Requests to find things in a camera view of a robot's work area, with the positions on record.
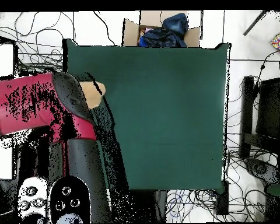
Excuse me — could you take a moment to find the orange terry towel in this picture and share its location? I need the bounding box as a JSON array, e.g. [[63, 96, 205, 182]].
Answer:
[[79, 80, 107, 110]]

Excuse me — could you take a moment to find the dark green table cloth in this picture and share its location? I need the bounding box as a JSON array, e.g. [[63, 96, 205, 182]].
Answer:
[[62, 38, 232, 194]]

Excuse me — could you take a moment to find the brown cardboard box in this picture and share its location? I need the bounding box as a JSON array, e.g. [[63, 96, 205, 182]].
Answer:
[[122, 10, 202, 48]]

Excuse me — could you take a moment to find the dark blue clothing pile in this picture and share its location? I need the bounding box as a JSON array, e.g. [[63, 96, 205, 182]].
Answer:
[[138, 12, 189, 48]]

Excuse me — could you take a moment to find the black metal stand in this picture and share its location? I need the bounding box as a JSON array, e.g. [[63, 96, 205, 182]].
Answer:
[[240, 75, 280, 160]]

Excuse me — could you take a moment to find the gray round chair base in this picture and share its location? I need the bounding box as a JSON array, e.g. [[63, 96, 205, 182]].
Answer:
[[244, 157, 280, 186]]

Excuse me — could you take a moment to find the white side table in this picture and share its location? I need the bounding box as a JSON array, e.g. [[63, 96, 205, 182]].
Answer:
[[0, 43, 15, 181]]

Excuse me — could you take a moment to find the dark thin rod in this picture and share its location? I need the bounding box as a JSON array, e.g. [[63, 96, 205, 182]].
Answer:
[[242, 10, 270, 36]]

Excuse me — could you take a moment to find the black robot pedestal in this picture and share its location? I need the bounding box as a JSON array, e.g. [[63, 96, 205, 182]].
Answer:
[[128, 190, 168, 224]]

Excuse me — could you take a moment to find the blue and black cable tangle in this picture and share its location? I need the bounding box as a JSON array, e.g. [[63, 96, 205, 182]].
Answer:
[[165, 188, 226, 223]]

